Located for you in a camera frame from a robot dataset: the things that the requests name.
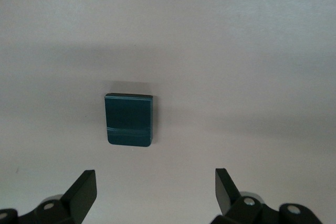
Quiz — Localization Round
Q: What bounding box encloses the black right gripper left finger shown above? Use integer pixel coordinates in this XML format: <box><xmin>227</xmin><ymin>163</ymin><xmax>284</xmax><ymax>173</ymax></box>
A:
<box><xmin>0</xmin><ymin>169</ymin><xmax>98</xmax><ymax>224</ymax></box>

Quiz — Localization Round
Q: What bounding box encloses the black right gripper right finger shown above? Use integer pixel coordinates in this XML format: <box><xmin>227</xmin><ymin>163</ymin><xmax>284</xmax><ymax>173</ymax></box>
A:
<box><xmin>211</xmin><ymin>168</ymin><xmax>323</xmax><ymax>224</ymax></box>

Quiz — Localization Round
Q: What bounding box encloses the small dark phone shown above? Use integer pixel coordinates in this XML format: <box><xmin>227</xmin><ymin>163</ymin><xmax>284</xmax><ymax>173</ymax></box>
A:
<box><xmin>104</xmin><ymin>92</ymin><xmax>154</xmax><ymax>147</ymax></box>

